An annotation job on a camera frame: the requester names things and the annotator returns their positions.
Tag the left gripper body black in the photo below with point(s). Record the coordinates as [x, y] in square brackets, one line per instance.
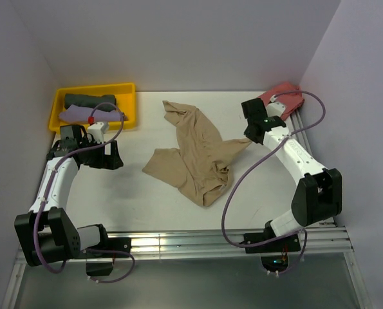
[96, 158]

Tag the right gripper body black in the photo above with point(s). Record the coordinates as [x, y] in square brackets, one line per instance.
[246, 133]

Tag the beige t shirt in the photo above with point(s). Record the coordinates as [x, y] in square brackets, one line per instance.
[200, 166]

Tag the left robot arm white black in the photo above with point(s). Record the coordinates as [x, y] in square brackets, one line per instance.
[46, 233]

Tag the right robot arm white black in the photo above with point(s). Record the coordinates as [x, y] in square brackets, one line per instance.
[318, 195]

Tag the pink t shirt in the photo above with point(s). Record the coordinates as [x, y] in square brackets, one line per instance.
[285, 94]

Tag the lavender folded shirt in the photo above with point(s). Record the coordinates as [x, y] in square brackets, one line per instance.
[80, 115]

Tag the dark green rolled shirt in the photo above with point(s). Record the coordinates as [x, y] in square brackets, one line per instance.
[89, 101]

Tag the yellow plastic bin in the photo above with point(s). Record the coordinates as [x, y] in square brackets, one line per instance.
[124, 93]

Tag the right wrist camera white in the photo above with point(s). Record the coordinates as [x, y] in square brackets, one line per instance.
[275, 108]

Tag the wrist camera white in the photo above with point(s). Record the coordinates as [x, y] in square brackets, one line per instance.
[97, 131]
[275, 108]

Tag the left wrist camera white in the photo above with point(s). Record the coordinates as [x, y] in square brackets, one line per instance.
[97, 131]

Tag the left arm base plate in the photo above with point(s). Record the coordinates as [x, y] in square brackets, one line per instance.
[101, 259]

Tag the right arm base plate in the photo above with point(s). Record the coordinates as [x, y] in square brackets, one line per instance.
[287, 244]

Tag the aluminium front rail frame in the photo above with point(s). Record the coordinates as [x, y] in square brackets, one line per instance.
[199, 269]

